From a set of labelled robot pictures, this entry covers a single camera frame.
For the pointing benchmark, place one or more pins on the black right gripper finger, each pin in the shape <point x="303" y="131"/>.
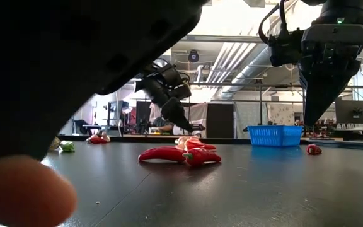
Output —
<point x="323" y="88"/>

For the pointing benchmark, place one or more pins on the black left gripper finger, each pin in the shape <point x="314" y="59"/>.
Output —
<point x="175" y="112"/>

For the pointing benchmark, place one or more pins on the red chili pepper toy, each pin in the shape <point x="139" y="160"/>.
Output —
<point x="203" y="144"/>
<point x="162" y="154"/>
<point x="314" y="149"/>
<point x="202" y="157"/>

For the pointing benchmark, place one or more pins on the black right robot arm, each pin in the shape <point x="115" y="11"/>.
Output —
<point x="342" y="9"/>

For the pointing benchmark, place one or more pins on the person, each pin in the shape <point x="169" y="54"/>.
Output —
<point x="165" y="126"/>

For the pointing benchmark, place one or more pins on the black computer monitor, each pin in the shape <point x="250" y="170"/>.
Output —
<point x="353" y="112"/>

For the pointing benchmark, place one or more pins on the round black dome device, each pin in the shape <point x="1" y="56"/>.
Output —
<point x="193" y="56"/>

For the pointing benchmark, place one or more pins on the black backdrop panel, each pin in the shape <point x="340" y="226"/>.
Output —
<point x="220" y="121"/>

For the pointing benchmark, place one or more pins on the white floral curtain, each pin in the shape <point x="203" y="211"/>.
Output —
<point x="280" y="113"/>

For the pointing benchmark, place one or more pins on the blue plastic basket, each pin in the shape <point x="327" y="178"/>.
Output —
<point x="274" y="135"/>

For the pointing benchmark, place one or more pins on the grey patterned curtain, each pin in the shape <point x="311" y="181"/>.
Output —
<point x="247" y="115"/>

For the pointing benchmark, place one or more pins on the blurred black object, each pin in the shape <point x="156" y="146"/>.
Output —
<point x="58" y="63"/>

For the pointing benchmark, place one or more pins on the blurred orange round object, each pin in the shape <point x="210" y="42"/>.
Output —
<point x="20" y="192"/>

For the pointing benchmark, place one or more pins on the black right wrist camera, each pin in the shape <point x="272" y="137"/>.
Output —
<point x="284" y="47"/>

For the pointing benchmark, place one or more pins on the silver ventilation duct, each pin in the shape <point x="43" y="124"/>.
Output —
<point x="247" y="72"/>

